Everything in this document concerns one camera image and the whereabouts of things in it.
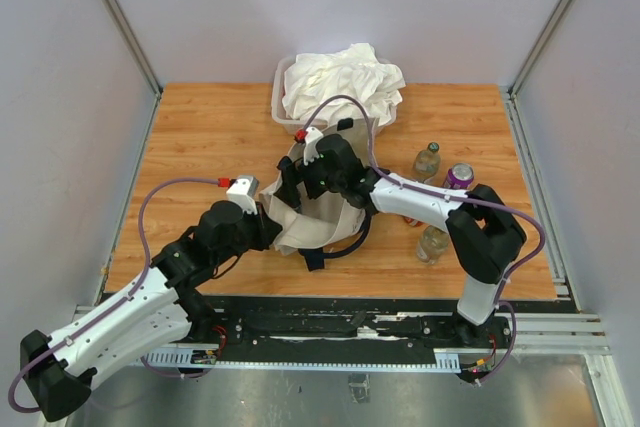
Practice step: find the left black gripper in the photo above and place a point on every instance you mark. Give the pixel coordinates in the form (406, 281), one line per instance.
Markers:
(266, 228)

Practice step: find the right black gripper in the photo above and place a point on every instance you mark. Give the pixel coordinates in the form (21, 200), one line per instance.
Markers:
(288, 192)

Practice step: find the beige canvas tote bag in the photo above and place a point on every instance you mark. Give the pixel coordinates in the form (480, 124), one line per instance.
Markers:
(329, 226)

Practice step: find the red soda can front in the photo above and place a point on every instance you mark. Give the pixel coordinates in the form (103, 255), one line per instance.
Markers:
(413, 222)

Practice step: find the clear glass bottle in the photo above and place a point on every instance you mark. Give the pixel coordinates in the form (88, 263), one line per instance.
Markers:
(432, 244)
(427, 164)

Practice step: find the purple soda can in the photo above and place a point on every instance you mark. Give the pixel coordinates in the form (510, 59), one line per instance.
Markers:
(459, 176)

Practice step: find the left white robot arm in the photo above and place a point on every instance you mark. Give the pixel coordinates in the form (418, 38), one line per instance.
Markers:
(159, 306)

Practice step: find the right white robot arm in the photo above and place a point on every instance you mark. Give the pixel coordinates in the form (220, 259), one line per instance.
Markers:
(483, 232)

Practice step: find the clear plastic bin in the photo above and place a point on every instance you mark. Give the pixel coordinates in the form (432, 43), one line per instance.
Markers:
(290, 125)

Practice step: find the white crumpled cloth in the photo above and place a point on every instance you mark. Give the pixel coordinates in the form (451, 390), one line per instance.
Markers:
(355, 71)

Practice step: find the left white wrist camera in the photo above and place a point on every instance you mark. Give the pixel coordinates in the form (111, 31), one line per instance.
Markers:
(241, 191)

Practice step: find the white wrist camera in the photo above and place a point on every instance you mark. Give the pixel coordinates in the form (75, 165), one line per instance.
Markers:
(241, 191)
(308, 138)

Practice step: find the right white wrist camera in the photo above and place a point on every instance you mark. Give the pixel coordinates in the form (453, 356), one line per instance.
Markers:
(308, 138)

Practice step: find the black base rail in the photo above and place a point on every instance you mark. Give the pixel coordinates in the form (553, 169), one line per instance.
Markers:
(311, 331)

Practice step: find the left aluminium frame post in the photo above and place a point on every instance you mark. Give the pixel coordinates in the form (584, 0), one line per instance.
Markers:
(123, 26)

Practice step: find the aluminium frame post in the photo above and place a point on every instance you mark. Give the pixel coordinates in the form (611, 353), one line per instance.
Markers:
(543, 40)
(123, 26)

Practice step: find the right aluminium floor rail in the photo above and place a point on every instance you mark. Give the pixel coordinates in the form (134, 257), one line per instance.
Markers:
(558, 326)

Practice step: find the right aluminium frame post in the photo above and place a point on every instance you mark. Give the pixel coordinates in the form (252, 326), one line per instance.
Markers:
(543, 40)

